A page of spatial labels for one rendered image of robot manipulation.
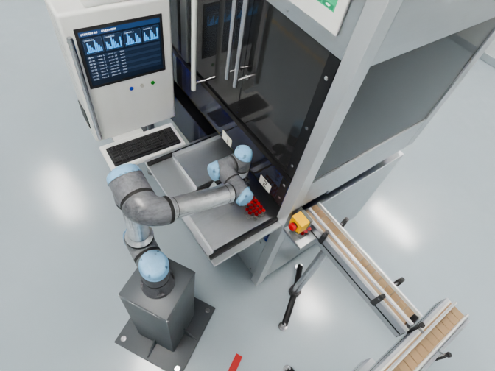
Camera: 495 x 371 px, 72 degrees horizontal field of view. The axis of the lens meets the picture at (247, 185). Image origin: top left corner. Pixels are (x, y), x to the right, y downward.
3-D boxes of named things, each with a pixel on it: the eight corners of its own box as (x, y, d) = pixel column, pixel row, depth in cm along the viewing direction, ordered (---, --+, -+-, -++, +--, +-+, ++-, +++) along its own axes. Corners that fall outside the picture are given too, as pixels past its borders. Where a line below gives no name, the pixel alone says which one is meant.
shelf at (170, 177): (219, 132, 204) (219, 130, 203) (292, 219, 176) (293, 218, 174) (144, 163, 184) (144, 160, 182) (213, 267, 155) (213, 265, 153)
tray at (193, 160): (224, 135, 201) (224, 132, 198) (249, 165, 190) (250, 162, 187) (171, 157, 186) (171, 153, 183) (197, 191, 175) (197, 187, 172)
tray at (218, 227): (241, 184, 182) (241, 180, 179) (269, 221, 171) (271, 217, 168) (185, 212, 167) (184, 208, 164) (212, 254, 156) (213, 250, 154)
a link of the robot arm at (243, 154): (229, 147, 138) (247, 140, 141) (227, 164, 147) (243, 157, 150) (240, 160, 135) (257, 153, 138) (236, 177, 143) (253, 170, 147)
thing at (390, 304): (295, 222, 177) (303, 206, 164) (316, 209, 184) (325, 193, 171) (393, 339, 149) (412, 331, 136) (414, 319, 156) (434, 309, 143)
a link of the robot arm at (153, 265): (149, 294, 141) (145, 282, 131) (135, 267, 147) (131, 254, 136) (174, 279, 147) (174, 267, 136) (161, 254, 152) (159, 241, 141)
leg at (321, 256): (294, 283, 238) (331, 233, 176) (302, 294, 234) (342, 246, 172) (284, 291, 234) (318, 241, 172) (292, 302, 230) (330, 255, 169)
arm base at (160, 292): (163, 305, 149) (161, 298, 141) (133, 289, 151) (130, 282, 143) (180, 275, 158) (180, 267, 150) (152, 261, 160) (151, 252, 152)
